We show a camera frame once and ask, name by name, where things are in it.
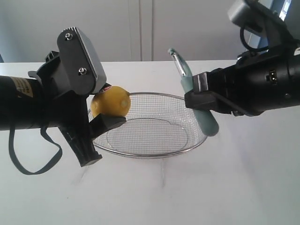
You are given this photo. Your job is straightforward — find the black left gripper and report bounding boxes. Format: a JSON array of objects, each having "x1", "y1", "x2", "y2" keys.
[{"x1": 28, "y1": 51, "x2": 127, "y2": 166}]

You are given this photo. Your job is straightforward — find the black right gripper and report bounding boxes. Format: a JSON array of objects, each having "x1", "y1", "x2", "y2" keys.
[{"x1": 184, "y1": 51, "x2": 291, "y2": 116}]

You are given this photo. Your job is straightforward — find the yellow lemon with sticker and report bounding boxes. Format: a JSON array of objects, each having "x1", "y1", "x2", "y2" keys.
[{"x1": 90, "y1": 86, "x2": 131, "y2": 117}]

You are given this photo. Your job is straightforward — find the teal handled vegetable peeler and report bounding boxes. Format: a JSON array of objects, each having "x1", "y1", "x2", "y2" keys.
[{"x1": 168, "y1": 48, "x2": 219, "y2": 136}]

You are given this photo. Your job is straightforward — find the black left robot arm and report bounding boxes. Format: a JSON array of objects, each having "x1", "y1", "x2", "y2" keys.
[{"x1": 0, "y1": 51, "x2": 126, "y2": 175}]

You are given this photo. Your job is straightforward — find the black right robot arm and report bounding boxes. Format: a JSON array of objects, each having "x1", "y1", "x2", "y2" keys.
[{"x1": 185, "y1": 38, "x2": 300, "y2": 117}]

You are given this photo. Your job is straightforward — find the white cabinet doors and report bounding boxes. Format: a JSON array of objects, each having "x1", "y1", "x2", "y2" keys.
[{"x1": 0, "y1": 0, "x2": 244, "y2": 62}]

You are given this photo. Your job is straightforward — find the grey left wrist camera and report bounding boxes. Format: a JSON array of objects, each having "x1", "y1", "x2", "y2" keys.
[{"x1": 57, "y1": 27, "x2": 106, "y2": 95}]

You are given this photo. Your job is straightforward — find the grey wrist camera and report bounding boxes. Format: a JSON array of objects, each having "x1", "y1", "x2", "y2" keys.
[
  {"x1": 57, "y1": 27, "x2": 106, "y2": 95},
  {"x1": 227, "y1": 0, "x2": 269, "y2": 37}
]

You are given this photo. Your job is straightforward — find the oval wire mesh basket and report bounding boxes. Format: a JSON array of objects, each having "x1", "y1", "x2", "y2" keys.
[{"x1": 93, "y1": 92, "x2": 207, "y2": 158}]

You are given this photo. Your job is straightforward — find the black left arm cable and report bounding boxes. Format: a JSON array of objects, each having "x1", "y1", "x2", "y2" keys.
[{"x1": 8, "y1": 126, "x2": 63, "y2": 176}]

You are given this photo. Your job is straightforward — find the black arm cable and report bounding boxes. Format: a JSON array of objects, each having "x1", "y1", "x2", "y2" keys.
[
  {"x1": 8, "y1": 126, "x2": 63, "y2": 176},
  {"x1": 239, "y1": 23, "x2": 270, "y2": 52}
]

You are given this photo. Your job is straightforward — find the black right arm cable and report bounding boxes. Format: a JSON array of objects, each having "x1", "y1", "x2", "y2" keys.
[{"x1": 239, "y1": 23, "x2": 270, "y2": 52}]

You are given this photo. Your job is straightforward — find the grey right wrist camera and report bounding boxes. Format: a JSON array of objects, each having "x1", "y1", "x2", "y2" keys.
[{"x1": 227, "y1": 0, "x2": 269, "y2": 37}]

